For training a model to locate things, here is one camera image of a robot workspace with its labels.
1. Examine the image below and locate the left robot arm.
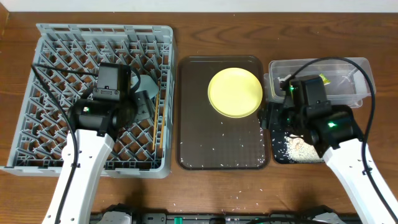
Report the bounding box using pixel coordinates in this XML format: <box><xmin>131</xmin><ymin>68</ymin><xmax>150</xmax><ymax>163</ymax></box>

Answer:
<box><xmin>43</xmin><ymin>62</ymin><xmax>154</xmax><ymax>223</ymax></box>

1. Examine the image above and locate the green orange snack wrapper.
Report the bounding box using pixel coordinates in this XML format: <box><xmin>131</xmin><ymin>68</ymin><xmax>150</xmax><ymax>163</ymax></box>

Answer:
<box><xmin>319</xmin><ymin>73</ymin><xmax>331</xmax><ymax>85</ymax></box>

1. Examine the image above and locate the yellow round plate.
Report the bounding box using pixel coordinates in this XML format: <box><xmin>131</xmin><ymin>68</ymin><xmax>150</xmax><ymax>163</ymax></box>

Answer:
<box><xmin>207</xmin><ymin>67</ymin><xmax>263</xmax><ymax>118</ymax></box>

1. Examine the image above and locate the dark brown serving tray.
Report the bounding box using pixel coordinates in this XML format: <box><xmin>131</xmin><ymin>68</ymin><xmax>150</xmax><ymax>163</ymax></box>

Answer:
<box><xmin>176</xmin><ymin>55</ymin><xmax>271</xmax><ymax>170</ymax></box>

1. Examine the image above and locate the white round bowl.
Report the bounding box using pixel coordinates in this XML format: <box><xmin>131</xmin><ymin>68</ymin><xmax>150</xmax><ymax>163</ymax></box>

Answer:
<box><xmin>131</xmin><ymin>75</ymin><xmax>159</xmax><ymax>99</ymax></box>

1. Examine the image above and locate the pile of rice waste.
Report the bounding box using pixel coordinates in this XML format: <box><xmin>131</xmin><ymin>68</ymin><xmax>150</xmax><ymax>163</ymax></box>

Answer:
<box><xmin>272</xmin><ymin>134</ymin><xmax>323</xmax><ymax>164</ymax></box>

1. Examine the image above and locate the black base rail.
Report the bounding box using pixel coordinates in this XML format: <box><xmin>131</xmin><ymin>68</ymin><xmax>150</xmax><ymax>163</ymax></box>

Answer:
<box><xmin>89</xmin><ymin>211</ymin><xmax>361</xmax><ymax>224</ymax></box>

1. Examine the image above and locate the grey plastic dishwasher rack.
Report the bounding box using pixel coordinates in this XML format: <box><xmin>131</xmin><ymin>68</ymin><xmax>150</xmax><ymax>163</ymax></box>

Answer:
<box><xmin>2</xmin><ymin>24</ymin><xmax>177</xmax><ymax>179</ymax></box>

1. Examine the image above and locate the clear plastic waste bin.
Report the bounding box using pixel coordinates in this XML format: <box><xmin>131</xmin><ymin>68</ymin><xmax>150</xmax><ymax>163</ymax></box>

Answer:
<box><xmin>264</xmin><ymin>58</ymin><xmax>371</xmax><ymax>108</ymax></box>

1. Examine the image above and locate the white tissue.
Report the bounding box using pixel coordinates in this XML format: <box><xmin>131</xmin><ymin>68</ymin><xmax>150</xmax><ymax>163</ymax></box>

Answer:
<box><xmin>278</xmin><ymin>75</ymin><xmax>290</xmax><ymax>90</ymax></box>

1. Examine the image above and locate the black plastic waste tray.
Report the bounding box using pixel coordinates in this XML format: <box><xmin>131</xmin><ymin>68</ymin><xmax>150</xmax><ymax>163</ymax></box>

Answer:
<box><xmin>264</xmin><ymin>103</ymin><xmax>363</xmax><ymax>164</ymax></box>

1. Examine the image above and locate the wooden chopstick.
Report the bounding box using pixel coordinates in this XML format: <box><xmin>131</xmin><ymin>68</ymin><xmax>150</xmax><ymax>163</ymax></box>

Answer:
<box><xmin>159</xmin><ymin>92</ymin><xmax>167</xmax><ymax>150</ymax></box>
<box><xmin>152</xmin><ymin>90</ymin><xmax>160</xmax><ymax>151</ymax></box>

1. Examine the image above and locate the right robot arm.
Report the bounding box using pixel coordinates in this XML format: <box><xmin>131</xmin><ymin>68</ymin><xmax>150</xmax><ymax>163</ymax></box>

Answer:
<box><xmin>259</xmin><ymin>75</ymin><xmax>397</xmax><ymax>223</ymax></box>

